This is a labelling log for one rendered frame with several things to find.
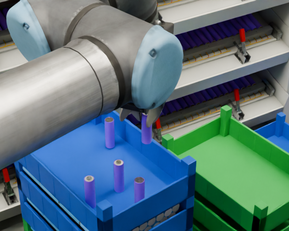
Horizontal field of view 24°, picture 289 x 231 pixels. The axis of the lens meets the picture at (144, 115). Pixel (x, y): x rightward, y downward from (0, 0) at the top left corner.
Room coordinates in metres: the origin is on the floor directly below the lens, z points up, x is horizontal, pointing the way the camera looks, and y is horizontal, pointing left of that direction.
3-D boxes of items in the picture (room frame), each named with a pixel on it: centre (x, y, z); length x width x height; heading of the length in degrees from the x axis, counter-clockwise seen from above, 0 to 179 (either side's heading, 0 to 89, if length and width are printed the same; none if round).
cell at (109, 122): (1.03, 0.07, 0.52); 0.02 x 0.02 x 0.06
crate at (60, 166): (0.95, 0.08, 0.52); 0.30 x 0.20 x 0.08; 39
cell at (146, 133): (0.94, 0.00, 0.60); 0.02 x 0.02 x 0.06
